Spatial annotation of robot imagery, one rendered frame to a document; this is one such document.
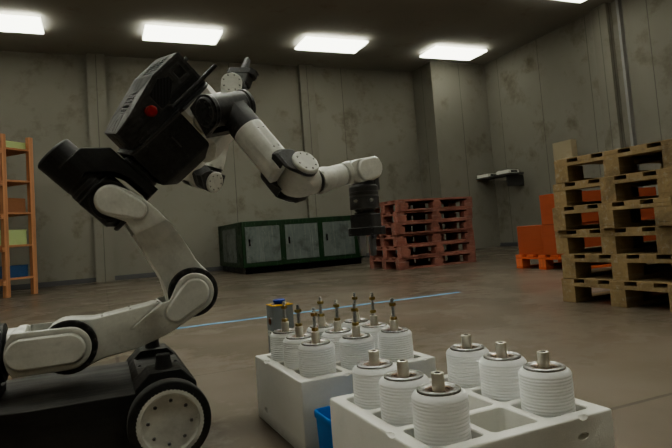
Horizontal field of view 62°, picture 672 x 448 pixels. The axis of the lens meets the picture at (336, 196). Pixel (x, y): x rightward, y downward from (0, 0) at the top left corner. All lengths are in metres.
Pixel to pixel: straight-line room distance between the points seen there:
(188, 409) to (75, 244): 9.30
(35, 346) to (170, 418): 0.40
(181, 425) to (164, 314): 0.32
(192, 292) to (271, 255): 7.40
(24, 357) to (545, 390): 1.24
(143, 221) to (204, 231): 9.23
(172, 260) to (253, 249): 7.28
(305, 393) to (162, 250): 0.60
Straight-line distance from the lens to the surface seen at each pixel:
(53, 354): 1.68
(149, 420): 1.54
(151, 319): 1.70
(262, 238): 9.02
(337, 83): 12.17
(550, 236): 6.23
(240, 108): 1.57
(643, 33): 10.43
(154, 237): 1.70
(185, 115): 1.67
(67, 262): 10.76
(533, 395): 1.14
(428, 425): 1.01
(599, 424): 1.18
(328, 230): 9.38
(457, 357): 1.31
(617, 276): 3.62
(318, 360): 1.47
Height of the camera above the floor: 0.53
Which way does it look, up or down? 4 degrees up
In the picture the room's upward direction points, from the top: 4 degrees counter-clockwise
